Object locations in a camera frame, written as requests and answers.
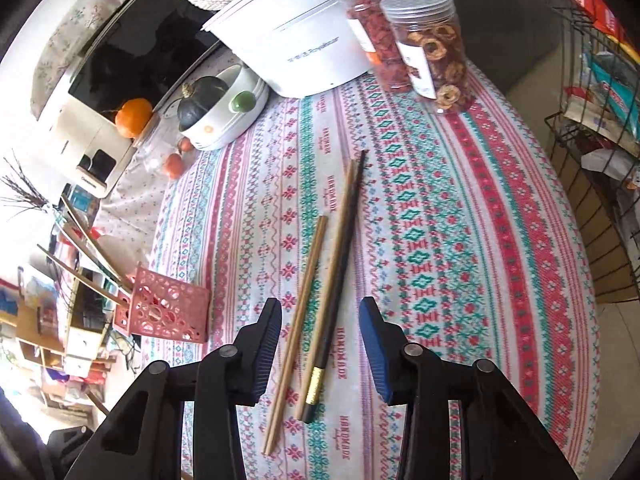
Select black chopstick gold band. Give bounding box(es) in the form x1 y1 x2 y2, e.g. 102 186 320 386
300 148 369 425

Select disposable chopsticks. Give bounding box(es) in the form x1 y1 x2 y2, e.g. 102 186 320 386
55 212 132 295

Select pink perforated utensil holder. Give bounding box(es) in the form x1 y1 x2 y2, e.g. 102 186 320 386
113 264 210 344

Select white floral cloth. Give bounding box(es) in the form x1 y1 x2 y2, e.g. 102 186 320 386
92 44 241 261

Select patterned striped tablecloth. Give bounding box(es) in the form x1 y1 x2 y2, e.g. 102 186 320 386
142 67 600 479

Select brown wooden chopstick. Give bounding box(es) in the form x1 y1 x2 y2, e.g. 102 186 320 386
293 158 360 422

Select dried twig bundle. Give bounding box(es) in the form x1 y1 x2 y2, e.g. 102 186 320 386
1 157 50 212

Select glass jar with wooden lid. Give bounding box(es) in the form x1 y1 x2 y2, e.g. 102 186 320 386
136 114 198 180

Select white air fryer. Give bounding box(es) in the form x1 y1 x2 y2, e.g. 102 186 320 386
51 96 136 200

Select orange tangerine on jar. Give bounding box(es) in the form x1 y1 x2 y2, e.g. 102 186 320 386
114 98 153 139

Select dark green pumpkin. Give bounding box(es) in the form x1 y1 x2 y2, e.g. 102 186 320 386
177 76 229 131

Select black microwave oven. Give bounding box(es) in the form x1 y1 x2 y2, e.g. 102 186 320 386
70 0 216 120

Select dried fruit slices jar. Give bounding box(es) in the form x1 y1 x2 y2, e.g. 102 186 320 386
381 0 472 114

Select white electric cooking pot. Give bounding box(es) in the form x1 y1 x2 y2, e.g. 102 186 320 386
203 0 382 99

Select goji berry plastic jar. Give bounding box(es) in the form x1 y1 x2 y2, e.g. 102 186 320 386
336 0 412 92

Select black wire storage rack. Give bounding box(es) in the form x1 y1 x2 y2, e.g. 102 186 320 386
544 1 639 304

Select white bowl with green handle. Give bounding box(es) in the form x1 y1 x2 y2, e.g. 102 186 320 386
182 64 270 151

